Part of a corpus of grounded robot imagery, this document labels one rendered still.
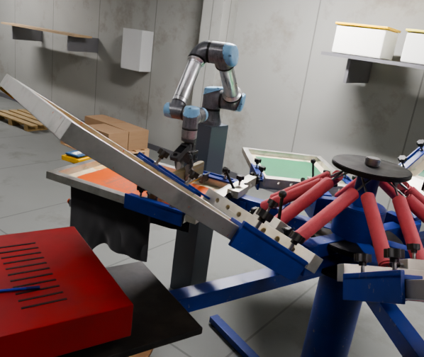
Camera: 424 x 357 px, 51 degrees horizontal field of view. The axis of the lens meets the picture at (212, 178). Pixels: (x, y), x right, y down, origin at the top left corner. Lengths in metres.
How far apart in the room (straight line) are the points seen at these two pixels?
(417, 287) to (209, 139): 1.95
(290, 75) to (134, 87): 2.58
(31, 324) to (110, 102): 6.40
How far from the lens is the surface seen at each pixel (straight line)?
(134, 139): 6.06
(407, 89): 4.84
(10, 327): 1.06
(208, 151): 2.76
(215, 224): 1.04
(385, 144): 4.92
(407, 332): 1.61
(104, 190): 2.12
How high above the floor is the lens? 1.73
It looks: 18 degrees down
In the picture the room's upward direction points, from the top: 8 degrees clockwise
